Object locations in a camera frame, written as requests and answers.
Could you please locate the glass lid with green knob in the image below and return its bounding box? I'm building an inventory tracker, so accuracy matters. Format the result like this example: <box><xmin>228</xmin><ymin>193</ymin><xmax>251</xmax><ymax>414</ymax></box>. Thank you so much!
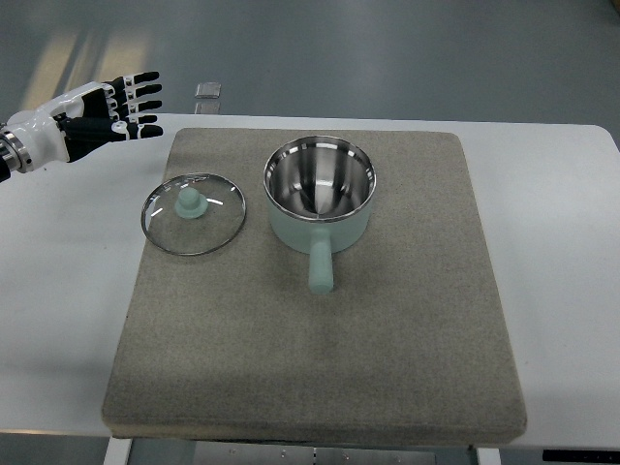
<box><xmin>140</xmin><ymin>173</ymin><xmax>247</xmax><ymax>257</ymax></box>

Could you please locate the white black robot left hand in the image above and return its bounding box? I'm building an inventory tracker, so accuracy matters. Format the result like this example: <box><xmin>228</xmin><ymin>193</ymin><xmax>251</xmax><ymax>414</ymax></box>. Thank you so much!
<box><xmin>1</xmin><ymin>71</ymin><xmax>164</xmax><ymax>175</ymax></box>

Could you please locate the metal floor plate lower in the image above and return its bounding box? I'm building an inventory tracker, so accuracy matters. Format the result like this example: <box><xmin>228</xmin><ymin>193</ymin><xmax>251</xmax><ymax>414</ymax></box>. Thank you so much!
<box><xmin>195</xmin><ymin>101</ymin><xmax>220</xmax><ymax>114</ymax></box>

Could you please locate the metal table frame plate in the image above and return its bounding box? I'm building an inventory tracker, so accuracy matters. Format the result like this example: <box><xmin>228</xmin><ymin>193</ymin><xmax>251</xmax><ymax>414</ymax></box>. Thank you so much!
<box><xmin>193</xmin><ymin>442</ymin><xmax>437</xmax><ymax>465</ymax></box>

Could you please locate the mint green saucepan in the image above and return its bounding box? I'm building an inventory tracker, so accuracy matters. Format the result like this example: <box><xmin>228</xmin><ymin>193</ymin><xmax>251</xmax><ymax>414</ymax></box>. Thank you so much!
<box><xmin>263</xmin><ymin>136</ymin><xmax>377</xmax><ymax>295</ymax></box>

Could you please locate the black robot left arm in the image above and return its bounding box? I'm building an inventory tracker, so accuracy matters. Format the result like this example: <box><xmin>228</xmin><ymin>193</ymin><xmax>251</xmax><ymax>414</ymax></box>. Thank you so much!
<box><xmin>0</xmin><ymin>156</ymin><xmax>11</xmax><ymax>182</ymax></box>

